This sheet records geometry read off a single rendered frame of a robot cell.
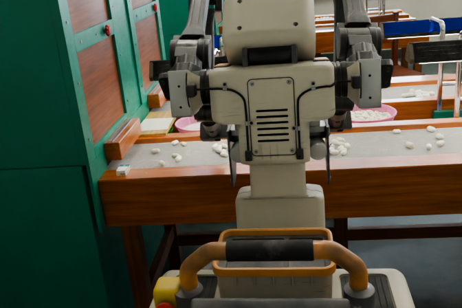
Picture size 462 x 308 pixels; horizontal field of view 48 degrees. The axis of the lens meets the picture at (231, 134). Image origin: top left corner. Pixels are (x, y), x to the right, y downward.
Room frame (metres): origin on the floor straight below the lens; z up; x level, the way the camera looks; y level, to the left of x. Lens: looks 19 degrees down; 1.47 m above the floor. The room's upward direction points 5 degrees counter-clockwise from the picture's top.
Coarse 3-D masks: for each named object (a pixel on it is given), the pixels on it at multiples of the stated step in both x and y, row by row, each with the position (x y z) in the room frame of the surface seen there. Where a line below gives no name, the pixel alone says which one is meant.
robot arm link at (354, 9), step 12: (348, 0) 1.40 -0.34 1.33; (360, 0) 1.39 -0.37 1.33; (348, 12) 1.36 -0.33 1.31; (360, 12) 1.35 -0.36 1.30; (348, 24) 1.32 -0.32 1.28; (360, 24) 1.32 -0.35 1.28; (372, 24) 1.32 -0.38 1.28; (336, 36) 1.34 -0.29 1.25; (372, 36) 1.26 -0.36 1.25; (336, 48) 1.32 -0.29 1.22
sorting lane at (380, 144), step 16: (448, 128) 1.95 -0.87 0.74; (144, 144) 2.08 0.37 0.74; (160, 144) 2.07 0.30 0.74; (176, 144) 2.05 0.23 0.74; (192, 144) 2.03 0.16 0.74; (208, 144) 2.01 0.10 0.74; (352, 144) 1.86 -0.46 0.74; (368, 144) 1.85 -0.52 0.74; (384, 144) 1.83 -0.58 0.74; (400, 144) 1.82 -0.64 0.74; (416, 144) 1.80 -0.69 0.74; (432, 144) 1.79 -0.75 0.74; (448, 144) 1.77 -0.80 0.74; (128, 160) 1.91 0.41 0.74; (144, 160) 1.90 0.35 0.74; (192, 160) 1.85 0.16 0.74; (208, 160) 1.84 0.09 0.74; (224, 160) 1.82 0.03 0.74
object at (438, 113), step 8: (432, 16) 2.40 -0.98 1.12; (440, 24) 2.26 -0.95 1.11; (440, 32) 2.25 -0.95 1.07; (440, 40) 2.25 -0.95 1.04; (440, 64) 2.24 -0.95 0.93; (440, 72) 2.24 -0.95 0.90; (440, 80) 2.24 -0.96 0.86; (440, 88) 2.24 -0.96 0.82; (440, 96) 2.24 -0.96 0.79; (440, 104) 2.24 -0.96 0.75; (432, 112) 2.26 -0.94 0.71; (440, 112) 2.24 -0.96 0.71; (448, 112) 2.23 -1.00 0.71
